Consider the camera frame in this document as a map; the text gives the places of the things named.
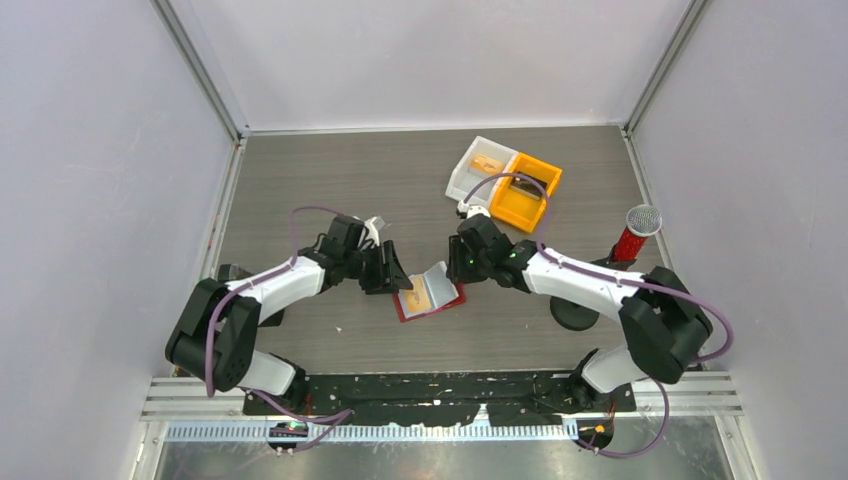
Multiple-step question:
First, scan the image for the orange credit card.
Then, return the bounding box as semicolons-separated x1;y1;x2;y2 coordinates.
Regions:
400;275;433;318

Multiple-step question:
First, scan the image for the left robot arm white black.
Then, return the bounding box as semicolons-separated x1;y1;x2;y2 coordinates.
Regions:
165;215;412;414

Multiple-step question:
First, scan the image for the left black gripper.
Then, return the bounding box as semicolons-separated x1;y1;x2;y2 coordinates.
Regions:
343;240;412;295

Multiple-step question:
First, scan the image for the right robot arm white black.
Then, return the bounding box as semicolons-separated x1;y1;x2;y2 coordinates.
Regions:
446;214;713;411

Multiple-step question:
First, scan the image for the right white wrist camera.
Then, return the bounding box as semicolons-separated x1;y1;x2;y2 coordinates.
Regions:
456;201;491;220

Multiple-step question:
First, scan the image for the orange card in white bin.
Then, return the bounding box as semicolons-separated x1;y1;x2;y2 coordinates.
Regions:
470;154;504;176

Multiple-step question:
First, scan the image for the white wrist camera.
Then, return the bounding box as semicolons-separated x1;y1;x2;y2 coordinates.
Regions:
456;201;491;220
359;215;387;250

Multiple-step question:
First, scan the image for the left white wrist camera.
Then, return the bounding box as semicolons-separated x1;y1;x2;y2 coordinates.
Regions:
359;215;387;250

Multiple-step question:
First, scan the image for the red microphone on black stand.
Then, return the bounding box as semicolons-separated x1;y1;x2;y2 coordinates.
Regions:
549;204;662;332

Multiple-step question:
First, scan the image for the aluminium front rail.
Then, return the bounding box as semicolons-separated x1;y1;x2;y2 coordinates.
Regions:
141;371;742;443

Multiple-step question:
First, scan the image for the red card holder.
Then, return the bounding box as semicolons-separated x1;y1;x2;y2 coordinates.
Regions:
393;261;466;323

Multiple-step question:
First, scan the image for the orange plastic bin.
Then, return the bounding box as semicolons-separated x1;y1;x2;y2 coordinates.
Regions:
489;152;563;233

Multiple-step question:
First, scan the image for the black card in orange bin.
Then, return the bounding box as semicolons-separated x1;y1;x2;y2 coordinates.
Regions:
510;172;548;200

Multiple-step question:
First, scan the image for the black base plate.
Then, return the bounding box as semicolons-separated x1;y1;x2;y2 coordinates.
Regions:
241;370;637;429

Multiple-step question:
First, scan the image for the white plastic bin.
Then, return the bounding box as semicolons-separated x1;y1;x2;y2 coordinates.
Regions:
445;136;518;202

